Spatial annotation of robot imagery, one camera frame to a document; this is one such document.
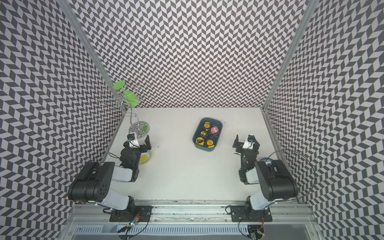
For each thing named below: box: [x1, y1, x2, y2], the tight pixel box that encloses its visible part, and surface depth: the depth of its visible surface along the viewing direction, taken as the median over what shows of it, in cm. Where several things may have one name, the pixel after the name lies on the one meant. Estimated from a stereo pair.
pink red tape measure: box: [210, 126, 220, 135], surface depth 104 cm
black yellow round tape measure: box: [200, 130, 207, 138], surface depth 103 cm
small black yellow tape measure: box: [203, 121, 211, 129], surface depth 107 cm
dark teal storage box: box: [192, 117, 223, 152], surface depth 103 cm
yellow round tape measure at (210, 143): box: [206, 139, 215, 148], surface depth 98 cm
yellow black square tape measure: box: [195, 136, 205, 146], surface depth 98 cm
